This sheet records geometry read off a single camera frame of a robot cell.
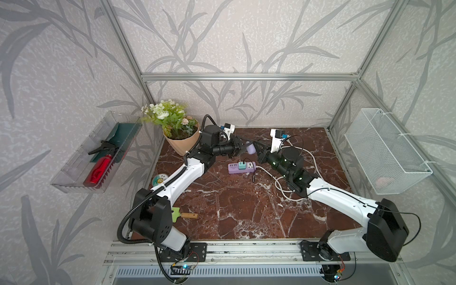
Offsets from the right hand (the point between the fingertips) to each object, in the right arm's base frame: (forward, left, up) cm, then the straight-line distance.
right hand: (251, 144), depth 75 cm
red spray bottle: (-16, +53, +6) cm, 56 cm away
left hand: (-1, -1, +1) cm, 2 cm away
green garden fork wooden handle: (-19, +36, -29) cm, 50 cm away
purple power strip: (+5, +9, -26) cm, 28 cm away
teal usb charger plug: (+4, +4, -23) cm, 23 cm away
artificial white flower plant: (+19, +39, 0) cm, 44 cm away
